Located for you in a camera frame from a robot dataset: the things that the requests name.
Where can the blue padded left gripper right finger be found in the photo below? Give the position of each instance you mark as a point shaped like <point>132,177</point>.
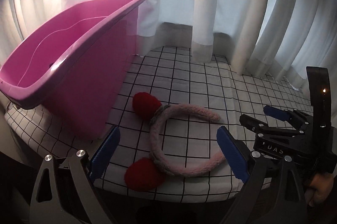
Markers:
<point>272,190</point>

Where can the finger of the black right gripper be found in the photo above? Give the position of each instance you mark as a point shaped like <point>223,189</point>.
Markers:
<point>257,126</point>

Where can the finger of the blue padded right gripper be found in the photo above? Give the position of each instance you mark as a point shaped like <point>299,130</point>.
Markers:
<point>296,118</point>

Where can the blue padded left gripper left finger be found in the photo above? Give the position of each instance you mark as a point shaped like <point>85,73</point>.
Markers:
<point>64,187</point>

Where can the pink fluffy strawberry headband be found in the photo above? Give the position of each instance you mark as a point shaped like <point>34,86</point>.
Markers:
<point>171,153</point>

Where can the person's hand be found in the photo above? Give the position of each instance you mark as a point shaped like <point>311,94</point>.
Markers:
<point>319,189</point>

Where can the black grid white bedsheet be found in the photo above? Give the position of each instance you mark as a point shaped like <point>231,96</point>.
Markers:
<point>169,74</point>

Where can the pink plastic storage bin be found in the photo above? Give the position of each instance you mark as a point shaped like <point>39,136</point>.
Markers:
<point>75,64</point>

